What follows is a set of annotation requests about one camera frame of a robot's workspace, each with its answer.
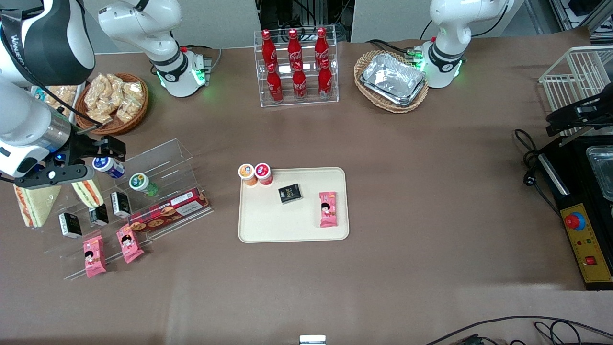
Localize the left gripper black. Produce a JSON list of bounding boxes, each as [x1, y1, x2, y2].
[[546, 93, 613, 136]]

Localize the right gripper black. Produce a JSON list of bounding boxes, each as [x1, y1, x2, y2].
[[14, 128, 126, 188]]

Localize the triangle sandwich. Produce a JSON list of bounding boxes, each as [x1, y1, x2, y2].
[[72, 176, 104, 209], [14, 184, 63, 229]]

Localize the metal tray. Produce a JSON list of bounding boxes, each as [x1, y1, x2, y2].
[[585, 145, 613, 202]]

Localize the aluminium foil tray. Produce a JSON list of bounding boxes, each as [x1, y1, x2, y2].
[[360, 77, 428, 107], [363, 53, 426, 99]]

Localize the cream plastic tray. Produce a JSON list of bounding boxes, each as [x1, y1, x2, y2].
[[238, 167, 350, 243]]

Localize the blue lid small bottle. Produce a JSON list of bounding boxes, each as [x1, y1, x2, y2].
[[92, 157, 126, 179]]

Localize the dark brown wicker basket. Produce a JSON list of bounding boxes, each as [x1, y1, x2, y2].
[[75, 73, 149, 136]]

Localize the clear bag fried snacks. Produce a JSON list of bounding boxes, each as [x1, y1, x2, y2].
[[116, 98, 143, 124], [122, 81, 144, 104], [86, 106, 113, 127], [85, 74, 108, 108], [105, 73, 126, 104]]

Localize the white rectangular bin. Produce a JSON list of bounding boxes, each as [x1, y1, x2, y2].
[[30, 84, 86, 126]]

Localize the black snack packet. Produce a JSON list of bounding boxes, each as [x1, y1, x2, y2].
[[111, 191, 132, 218], [58, 212, 83, 239], [278, 184, 303, 205], [89, 204, 110, 227]]

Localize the green lid small bottle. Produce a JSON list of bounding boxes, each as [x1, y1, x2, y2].
[[129, 173, 159, 197]]

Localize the clear bag tan snacks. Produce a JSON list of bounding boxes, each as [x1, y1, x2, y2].
[[45, 85, 79, 108]]

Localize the black machine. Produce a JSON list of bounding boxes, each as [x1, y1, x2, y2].
[[539, 137, 613, 291]]

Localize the clear acrylic stepped shelf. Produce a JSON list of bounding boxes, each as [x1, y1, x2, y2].
[[53, 138, 215, 281]]

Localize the pink snack packet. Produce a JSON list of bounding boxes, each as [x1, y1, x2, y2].
[[319, 191, 339, 228], [83, 235, 107, 278], [116, 224, 144, 264]]

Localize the red cookie box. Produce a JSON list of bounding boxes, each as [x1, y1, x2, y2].
[[128, 187, 210, 234]]

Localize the yellow control panel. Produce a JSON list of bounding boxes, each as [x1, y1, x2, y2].
[[560, 203, 613, 284]]

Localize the orange lid small bottle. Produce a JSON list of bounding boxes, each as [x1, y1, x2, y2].
[[238, 163, 257, 187]]

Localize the red lid small bottle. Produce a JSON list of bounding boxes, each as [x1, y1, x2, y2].
[[254, 163, 274, 186]]

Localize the light wicker basket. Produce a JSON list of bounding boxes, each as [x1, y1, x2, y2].
[[354, 50, 430, 114]]

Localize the red cola bottle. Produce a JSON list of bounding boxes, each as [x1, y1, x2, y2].
[[287, 29, 303, 65], [318, 59, 333, 98], [314, 27, 330, 63], [266, 63, 284, 103], [261, 30, 277, 68], [292, 62, 307, 100]]

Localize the clear acrylic bottle rack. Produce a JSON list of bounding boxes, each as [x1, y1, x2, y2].
[[254, 25, 340, 108]]

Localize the black equipment rack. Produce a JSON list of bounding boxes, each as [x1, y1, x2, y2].
[[256, 0, 356, 44]]

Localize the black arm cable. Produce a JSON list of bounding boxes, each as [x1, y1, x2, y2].
[[0, 19, 103, 129]]

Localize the white wire basket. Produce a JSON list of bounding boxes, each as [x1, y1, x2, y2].
[[539, 46, 613, 137]]

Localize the black power cable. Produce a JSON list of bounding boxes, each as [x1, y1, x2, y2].
[[513, 128, 561, 216]]

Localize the aluminium frame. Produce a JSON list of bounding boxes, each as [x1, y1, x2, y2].
[[548, 0, 613, 44]]

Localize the grey base cable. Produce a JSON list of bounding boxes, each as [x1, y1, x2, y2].
[[178, 44, 222, 72]]

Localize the black base cable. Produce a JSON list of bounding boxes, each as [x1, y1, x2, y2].
[[366, 38, 418, 56]]

